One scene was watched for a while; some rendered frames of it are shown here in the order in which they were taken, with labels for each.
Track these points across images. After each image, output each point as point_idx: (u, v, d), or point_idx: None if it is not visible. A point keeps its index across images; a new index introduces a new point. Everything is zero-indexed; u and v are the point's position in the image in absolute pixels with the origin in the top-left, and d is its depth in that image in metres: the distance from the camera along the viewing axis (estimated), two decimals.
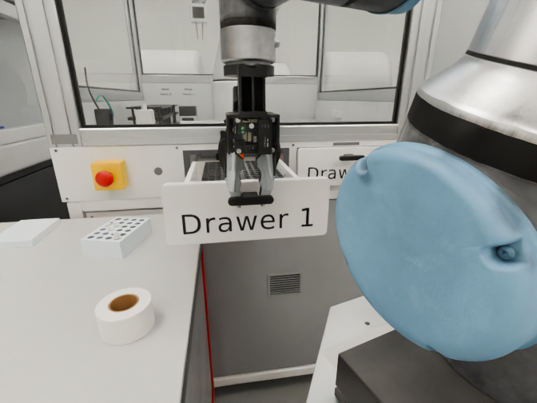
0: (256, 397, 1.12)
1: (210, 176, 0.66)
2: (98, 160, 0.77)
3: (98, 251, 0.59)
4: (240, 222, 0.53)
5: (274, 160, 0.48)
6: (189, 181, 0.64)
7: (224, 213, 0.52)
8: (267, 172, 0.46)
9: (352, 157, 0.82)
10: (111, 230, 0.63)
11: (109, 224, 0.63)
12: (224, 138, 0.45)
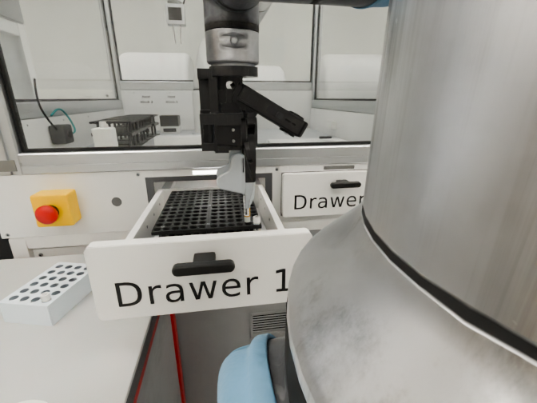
0: None
1: (169, 216, 0.54)
2: (42, 190, 0.64)
3: (22, 317, 0.47)
4: (195, 289, 0.40)
5: (245, 165, 0.44)
6: (142, 223, 0.52)
7: (172, 279, 0.39)
8: (232, 173, 0.46)
9: (346, 184, 0.70)
10: (255, 224, 0.50)
11: (256, 215, 0.50)
12: None
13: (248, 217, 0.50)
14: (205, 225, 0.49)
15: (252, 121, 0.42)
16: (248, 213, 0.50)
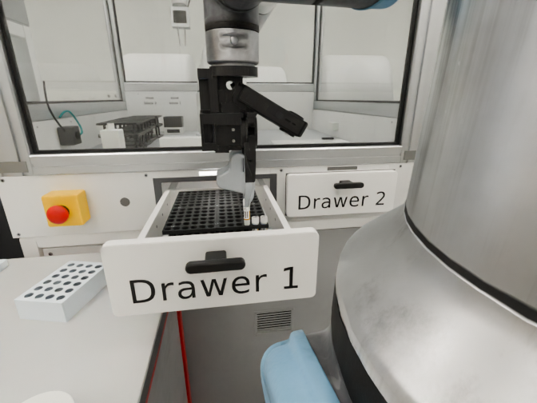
0: None
1: (178, 216, 0.55)
2: (53, 191, 0.66)
3: (37, 313, 0.49)
4: (206, 286, 0.42)
5: (245, 165, 0.45)
6: (153, 223, 0.54)
7: (184, 277, 0.41)
8: (232, 173, 0.46)
9: (349, 185, 0.72)
10: (262, 223, 0.52)
11: (264, 215, 0.52)
12: None
13: None
14: (214, 225, 0.51)
15: (252, 121, 0.42)
16: None
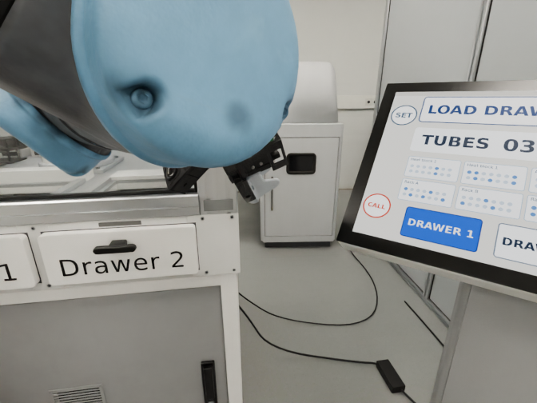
0: None
1: None
2: None
3: None
4: None
5: None
6: None
7: None
8: None
9: (113, 249, 0.55)
10: None
11: None
12: (245, 179, 0.40)
13: None
14: None
15: None
16: None
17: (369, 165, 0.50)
